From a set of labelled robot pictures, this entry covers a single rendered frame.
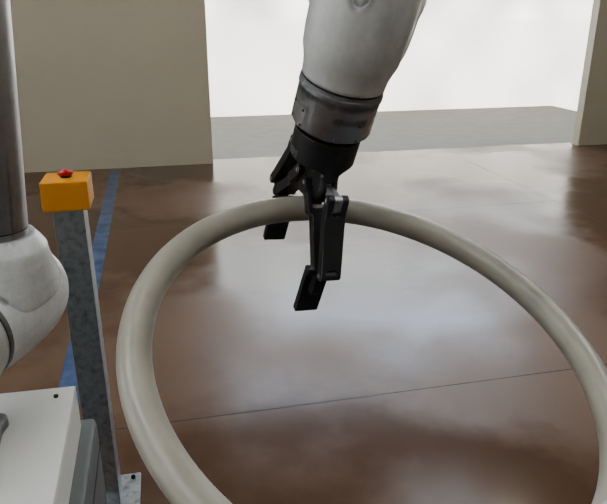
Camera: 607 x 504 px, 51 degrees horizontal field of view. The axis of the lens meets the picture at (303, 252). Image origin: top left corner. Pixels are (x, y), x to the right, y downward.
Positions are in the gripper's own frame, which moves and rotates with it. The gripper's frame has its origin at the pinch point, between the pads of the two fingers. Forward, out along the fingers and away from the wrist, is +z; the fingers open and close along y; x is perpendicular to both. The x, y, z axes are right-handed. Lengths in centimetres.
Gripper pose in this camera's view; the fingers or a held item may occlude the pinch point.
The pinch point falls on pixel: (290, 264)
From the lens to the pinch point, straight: 82.0
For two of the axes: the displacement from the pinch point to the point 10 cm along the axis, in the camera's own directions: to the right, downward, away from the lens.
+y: 3.1, 6.5, -6.9
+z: -2.2, 7.6, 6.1
